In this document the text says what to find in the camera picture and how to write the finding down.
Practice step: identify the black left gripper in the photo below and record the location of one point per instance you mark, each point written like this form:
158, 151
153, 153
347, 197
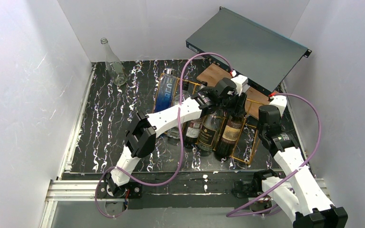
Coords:
238, 102

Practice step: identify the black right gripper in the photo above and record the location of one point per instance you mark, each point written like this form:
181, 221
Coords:
273, 126

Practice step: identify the clear labelled wine bottle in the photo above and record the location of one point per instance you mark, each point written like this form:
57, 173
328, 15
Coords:
209, 132

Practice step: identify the dark green wine bottle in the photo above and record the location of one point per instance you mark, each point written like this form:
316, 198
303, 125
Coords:
229, 137

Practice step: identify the blue tall glass bottle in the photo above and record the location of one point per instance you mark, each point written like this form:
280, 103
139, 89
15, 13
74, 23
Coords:
166, 90

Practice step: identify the clear square liquor bottle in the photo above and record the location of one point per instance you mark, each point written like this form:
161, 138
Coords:
174, 132

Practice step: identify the clear tall bottle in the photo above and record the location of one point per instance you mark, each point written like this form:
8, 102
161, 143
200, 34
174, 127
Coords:
113, 64

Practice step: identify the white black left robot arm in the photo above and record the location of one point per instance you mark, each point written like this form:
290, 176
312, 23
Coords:
144, 129

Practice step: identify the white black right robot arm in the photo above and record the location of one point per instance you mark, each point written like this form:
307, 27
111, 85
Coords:
306, 205

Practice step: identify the wooden board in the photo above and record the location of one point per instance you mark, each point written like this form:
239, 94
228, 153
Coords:
214, 77

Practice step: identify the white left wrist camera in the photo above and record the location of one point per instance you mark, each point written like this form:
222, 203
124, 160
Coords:
241, 82

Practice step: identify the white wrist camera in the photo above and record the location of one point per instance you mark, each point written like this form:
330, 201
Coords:
279, 101
241, 82

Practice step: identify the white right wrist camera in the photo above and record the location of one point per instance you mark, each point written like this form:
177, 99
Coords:
279, 101

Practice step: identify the gold wire wine rack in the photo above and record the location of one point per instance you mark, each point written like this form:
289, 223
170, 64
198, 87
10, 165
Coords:
247, 135

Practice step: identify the grey rack-mount network switch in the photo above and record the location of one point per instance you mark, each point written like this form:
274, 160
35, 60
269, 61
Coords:
264, 56

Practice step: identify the aluminium frame rail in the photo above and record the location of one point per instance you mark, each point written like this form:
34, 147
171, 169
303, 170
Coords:
199, 197

